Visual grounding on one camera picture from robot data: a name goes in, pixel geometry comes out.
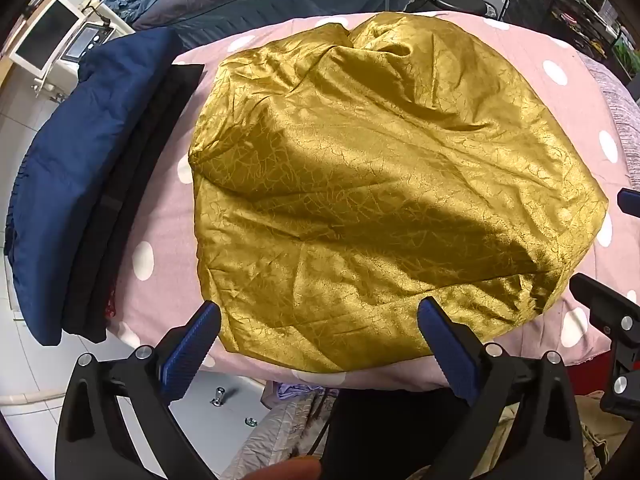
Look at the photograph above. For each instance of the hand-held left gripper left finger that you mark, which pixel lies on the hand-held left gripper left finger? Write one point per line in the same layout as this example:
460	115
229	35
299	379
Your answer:
192	350

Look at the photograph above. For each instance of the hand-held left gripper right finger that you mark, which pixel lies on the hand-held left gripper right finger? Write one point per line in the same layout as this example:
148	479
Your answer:
450	350

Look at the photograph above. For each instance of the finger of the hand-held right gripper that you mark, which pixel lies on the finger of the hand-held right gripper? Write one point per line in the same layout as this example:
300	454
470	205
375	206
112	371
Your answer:
630	201
612	310

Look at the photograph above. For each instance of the gold satin jacket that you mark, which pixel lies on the gold satin jacket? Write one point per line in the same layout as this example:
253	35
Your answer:
380	170

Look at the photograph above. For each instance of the person's left hand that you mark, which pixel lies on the person's left hand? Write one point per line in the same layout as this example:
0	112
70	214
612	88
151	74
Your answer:
285	470

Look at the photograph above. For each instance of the grey knit blanket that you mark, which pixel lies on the grey knit blanket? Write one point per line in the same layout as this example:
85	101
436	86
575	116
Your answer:
622	110

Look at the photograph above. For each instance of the red cloth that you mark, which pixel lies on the red cloth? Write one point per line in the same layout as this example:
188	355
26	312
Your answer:
110	305

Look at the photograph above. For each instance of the person's black clothing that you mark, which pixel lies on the person's black clothing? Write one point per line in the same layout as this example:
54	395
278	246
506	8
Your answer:
395	435

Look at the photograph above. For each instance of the beige quilted fabric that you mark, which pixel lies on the beige quilted fabric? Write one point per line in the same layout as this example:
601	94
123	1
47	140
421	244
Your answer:
280	435

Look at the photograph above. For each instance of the person's tan trousers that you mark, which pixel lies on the person's tan trousers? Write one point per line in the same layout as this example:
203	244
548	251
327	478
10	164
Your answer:
595	440

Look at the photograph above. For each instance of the black folded garment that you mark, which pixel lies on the black folded garment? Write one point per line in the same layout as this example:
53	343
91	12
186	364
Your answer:
125	200

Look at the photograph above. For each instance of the pink polka-dot bed sheet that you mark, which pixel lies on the pink polka-dot bed sheet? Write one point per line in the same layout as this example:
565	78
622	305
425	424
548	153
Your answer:
545	50

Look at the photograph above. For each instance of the navy blue folded garment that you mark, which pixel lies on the navy blue folded garment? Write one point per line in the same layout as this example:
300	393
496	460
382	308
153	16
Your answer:
65	160

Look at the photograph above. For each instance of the white appliance with black panel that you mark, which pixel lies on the white appliance with black panel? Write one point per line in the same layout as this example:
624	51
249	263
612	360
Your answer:
87	42

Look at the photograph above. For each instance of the white framed monitor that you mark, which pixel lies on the white framed monitor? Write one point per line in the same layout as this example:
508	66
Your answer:
45	35

